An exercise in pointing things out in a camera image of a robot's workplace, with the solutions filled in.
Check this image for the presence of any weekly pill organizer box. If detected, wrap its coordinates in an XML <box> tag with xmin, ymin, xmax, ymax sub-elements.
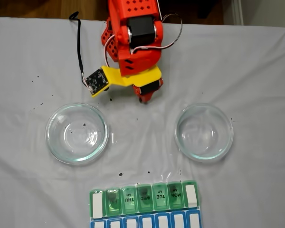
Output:
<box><xmin>89</xmin><ymin>180</ymin><xmax>202</xmax><ymax>228</ymax></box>

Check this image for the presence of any clear glass bowl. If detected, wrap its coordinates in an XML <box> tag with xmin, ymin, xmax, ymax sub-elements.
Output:
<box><xmin>45</xmin><ymin>102</ymin><xmax>110</xmax><ymax>166</ymax></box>
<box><xmin>174</xmin><ymin>102</ymin><xmax>235</xmax><ymax>164</ymax></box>

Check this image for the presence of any white table cloth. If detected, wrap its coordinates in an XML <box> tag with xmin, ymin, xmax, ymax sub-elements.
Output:
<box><xmin>0</xmin><ymin>16</ymin><xmax>285</xmax><ymax>228</ymax></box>

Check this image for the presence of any white baseboard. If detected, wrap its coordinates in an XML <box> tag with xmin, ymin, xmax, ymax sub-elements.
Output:
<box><xmin>232</xmin><ymin>0</ymin><xmax>245</xmax><ymax>26</ymax></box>

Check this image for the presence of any red white black servo wire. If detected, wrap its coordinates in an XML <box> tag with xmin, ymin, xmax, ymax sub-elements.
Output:
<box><xmin>130</xmin><ymin>13</ymin><xmax>183</xmax><ymax>54</ymax></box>
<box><xmin>104</xmin><ymin>35</ymin><xmax>117</xmax><ymax>67</ymax></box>

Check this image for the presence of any camera board on yellow mount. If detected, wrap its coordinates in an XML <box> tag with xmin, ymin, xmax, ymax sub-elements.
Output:
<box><xmin>85</xmin><ymin>65</ymin><xmax>121</xmax><ymax>98</ymax></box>

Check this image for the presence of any black camera cable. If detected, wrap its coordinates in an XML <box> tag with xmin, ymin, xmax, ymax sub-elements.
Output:
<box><xmin>68</xmin><ymin>11</ymin><xmax>88</xmax><ymax>88</ymax></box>

